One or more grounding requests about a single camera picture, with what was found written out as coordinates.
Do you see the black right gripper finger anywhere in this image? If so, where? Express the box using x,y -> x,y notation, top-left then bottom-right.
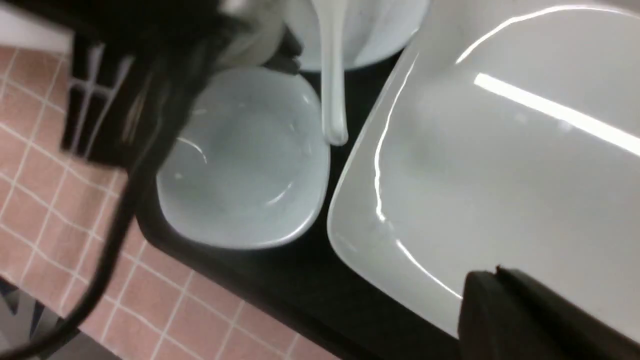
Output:
457,266 -> 640,360

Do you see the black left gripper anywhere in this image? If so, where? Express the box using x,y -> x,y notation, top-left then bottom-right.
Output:
1,0 -> 304,168

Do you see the small white bowl front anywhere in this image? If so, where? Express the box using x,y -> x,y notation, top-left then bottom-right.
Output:
157,67 -> 330,249

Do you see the large white square rice plate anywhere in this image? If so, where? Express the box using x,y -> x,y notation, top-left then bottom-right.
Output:
327,0 -> 640,341

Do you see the white ceramic soup spoon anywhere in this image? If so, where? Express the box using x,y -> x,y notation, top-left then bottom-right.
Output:
311,0 -> 349,147

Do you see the black serving tray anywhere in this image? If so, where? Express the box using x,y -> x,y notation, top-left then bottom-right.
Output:
60,35 -> 466,360

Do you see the pink checkered tablecloth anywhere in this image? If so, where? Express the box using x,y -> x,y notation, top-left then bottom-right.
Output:
0,45 -> 341,360

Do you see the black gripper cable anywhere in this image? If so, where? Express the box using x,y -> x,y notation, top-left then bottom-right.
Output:
0,165 -> 151,360

